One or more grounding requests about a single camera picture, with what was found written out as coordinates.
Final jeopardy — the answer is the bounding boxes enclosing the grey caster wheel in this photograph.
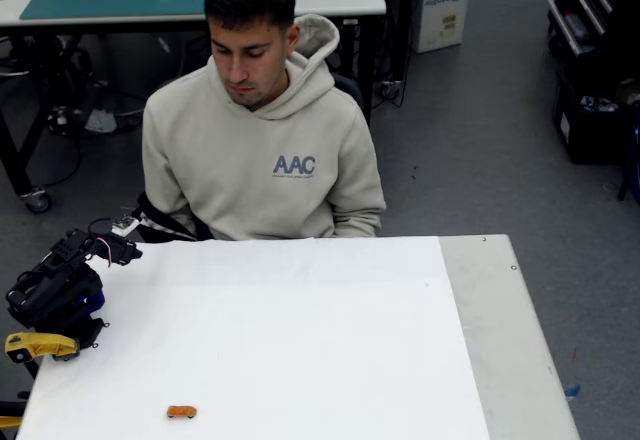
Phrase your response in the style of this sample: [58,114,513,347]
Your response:
[20,187,53,214]
[378,79,404,102]

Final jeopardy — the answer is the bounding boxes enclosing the yellow black table clamp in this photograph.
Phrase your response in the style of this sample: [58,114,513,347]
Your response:
[0,399,27,432]
[4,332,81,363]

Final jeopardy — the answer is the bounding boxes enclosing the white plastic bag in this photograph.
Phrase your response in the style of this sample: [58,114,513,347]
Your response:
[83,107,119,134]

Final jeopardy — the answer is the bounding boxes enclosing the man in beige hoodie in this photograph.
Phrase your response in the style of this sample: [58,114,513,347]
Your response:
[141,0,387,241]

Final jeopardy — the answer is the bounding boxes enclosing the white paper sheet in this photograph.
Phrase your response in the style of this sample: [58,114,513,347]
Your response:
[15,236,491,440]

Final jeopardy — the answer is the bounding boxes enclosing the white workbench with black legs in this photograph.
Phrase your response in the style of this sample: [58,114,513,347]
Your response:
[0,0,388,214]

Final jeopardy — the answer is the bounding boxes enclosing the white cardboard box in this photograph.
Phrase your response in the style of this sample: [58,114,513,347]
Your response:
[412,0,485,55]

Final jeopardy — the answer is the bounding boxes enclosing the black storage bin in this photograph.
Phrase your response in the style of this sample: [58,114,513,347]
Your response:
[552,67,640,166]

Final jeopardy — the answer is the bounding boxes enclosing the black drawer cabinet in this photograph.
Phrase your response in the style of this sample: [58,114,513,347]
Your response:
[546,0,640,57]

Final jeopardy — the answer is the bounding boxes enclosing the small white camera board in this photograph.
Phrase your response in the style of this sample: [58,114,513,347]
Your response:
[110,214,140,237]

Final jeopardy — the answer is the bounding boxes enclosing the black camera cable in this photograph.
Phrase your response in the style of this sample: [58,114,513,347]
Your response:
[87,216,126,237]

